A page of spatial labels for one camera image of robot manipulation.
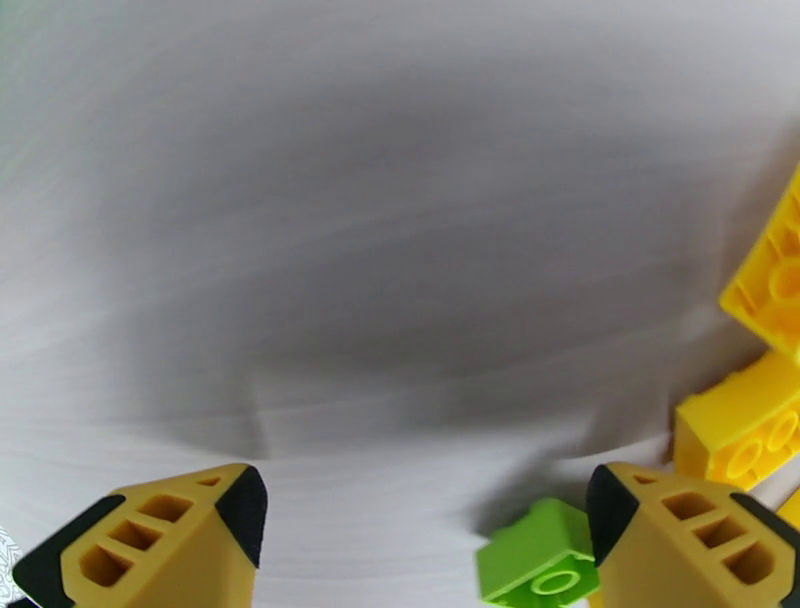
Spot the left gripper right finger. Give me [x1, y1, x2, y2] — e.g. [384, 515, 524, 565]
[584, 461, 800, 608]

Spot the small green lego brick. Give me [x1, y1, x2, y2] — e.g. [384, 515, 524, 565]
[474, 496, 600, 608]

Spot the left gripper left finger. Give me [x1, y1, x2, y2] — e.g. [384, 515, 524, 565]
[11, 462, 270, 608]

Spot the yellow lego brick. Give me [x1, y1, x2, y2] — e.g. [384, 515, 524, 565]
[673, 349, 800, 493]
[718, 168, 800, 364]
[774, 487, 800, 533]

